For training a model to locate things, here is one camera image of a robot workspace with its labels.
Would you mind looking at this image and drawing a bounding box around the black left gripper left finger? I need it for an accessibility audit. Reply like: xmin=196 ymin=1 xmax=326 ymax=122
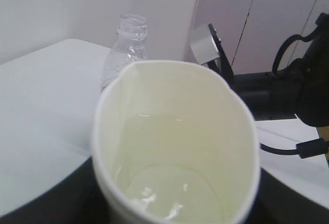
xmin=1 ymin=158 xmax=108 ymax=223

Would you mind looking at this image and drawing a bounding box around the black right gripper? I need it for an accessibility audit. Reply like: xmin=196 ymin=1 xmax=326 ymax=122
xmin=206 ymin=40 xmax=244 ymax=98

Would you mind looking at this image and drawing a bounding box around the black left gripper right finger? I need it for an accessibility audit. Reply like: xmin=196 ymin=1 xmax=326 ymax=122
xmin=257 ymin=169 xmax=328 ymax=223

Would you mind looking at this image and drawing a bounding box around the white paper cup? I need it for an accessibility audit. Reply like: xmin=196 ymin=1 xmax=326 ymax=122
xmin=91 ymin=60 xmax=260 ymax=223

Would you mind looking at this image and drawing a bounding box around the clear water bottle green label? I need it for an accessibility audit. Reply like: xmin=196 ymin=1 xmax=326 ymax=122
xmin=100 ymin=14 xmax=148 ymax=90

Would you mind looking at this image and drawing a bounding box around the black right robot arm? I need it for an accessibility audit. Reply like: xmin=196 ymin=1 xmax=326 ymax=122
xmin=206 ymin=13 xmax=328 ymax=127

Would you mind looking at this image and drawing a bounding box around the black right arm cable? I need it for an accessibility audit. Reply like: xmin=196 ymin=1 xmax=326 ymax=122
xmin=260 ymin=13 xmax=329 ymax=168

